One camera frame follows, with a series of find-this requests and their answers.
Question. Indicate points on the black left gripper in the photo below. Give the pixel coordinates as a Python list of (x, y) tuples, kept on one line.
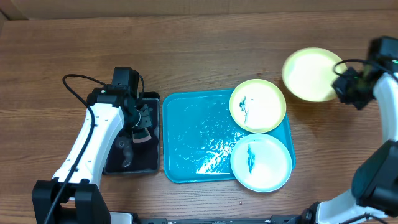
[(147, 119)]

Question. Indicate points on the yellow plate with blue stain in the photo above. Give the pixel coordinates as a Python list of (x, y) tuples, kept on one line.
[(308, 74)]

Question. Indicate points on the light blue plate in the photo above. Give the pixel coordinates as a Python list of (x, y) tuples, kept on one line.
[(261, 163)]

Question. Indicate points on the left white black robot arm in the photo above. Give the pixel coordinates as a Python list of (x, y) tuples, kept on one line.
[(112, 121)]

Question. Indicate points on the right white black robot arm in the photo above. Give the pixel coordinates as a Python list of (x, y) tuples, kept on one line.
[(373, 192)]

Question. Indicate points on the teal plastic tray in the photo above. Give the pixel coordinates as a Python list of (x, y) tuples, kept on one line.
[(198, 136)]

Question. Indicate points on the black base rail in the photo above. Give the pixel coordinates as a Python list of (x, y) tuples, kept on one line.
[(202, 220)]

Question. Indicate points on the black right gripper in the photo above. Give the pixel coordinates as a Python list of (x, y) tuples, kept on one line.
[(343, 88)]

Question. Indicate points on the pink sponge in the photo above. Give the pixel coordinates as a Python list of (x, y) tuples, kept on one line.
[(141, 136)]

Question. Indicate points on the black water tray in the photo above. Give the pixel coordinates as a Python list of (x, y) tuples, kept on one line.
[(143, 155)]

